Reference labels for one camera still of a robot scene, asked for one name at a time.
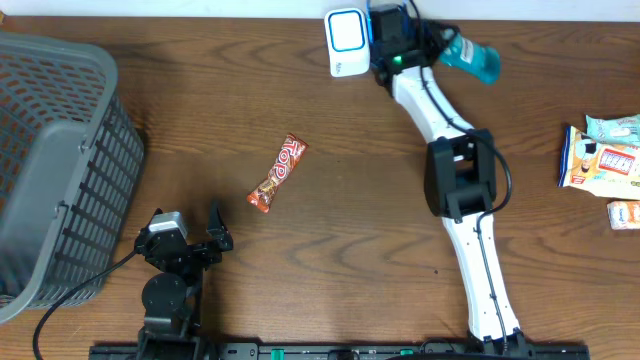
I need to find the orange tissue pack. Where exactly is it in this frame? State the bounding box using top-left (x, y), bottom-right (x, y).
top-left (607, 201), bottom-right (640, 230)

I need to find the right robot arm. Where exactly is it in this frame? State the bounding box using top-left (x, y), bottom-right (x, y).
top-left (366, 1), bottom-right (523, 357)

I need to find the yellow snack bag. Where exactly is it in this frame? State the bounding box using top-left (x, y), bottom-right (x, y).
top-left (557, 124), bottom-right (640, 200)

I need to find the orange chocolate bar wrapper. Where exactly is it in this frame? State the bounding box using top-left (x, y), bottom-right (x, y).
top-left (247, 133), bottom-right (308, 213)

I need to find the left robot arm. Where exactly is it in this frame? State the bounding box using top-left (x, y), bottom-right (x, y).
top-left (134, 202), bottom-right (233, 360)

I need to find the teal mouthwash bottle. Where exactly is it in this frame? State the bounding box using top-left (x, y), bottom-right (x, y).
top-left (439, 34), bottom-right (501, 85)

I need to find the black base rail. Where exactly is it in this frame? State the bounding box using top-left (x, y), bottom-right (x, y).
top-left (89, 341), bottom-right (591, 360)

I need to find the white barcode scanner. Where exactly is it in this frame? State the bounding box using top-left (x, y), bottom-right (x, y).
top-left (324, 8), bottom-right (370, 78)

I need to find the grey plastic mesh basket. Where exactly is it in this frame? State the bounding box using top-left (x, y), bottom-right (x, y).
top-left (1, 32), bottom-right (144, 321)

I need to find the teal wet wipes pack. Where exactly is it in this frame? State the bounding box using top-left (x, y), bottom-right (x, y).
top-left (585, 115), bottom-right (639, 146)

